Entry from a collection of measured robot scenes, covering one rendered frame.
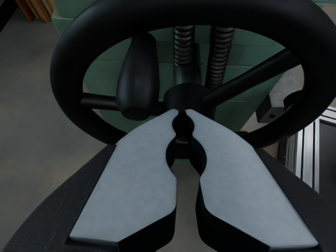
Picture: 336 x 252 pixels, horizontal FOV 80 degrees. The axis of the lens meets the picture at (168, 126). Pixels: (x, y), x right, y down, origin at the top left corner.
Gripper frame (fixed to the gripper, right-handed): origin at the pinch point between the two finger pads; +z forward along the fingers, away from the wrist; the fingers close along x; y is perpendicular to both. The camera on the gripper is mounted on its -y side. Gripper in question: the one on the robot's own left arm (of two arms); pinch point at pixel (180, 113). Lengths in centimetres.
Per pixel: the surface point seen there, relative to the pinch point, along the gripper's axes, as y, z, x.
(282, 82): 11.4, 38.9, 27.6
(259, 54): 2.7, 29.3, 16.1
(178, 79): 2.6, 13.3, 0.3
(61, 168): 68, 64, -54
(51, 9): 2, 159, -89
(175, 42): -1.5, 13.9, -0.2
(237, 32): -2.5, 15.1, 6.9
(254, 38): -2.0, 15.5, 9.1
